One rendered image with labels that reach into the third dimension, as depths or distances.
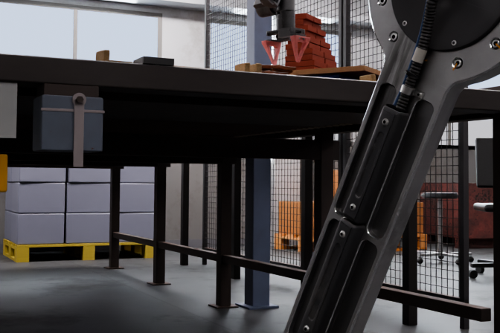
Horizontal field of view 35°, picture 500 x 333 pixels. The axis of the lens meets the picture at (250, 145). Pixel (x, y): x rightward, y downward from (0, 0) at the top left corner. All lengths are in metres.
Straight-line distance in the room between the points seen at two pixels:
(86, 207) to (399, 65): 5.84
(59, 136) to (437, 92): 1.01
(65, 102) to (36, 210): 4.89
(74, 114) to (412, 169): 0.98
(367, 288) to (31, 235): 5.73
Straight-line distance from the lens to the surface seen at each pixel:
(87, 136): 1.80
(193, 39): 8.13
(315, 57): 3.08
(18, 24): 7.68
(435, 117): 0.97
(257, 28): 4.22
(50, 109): 1.78
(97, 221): 6.76
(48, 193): 6.67
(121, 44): 7.86
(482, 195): 8.39
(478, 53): 0.95
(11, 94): 1.80
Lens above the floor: 0.64
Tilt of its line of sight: 3 degrees up
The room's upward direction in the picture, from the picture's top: straight up
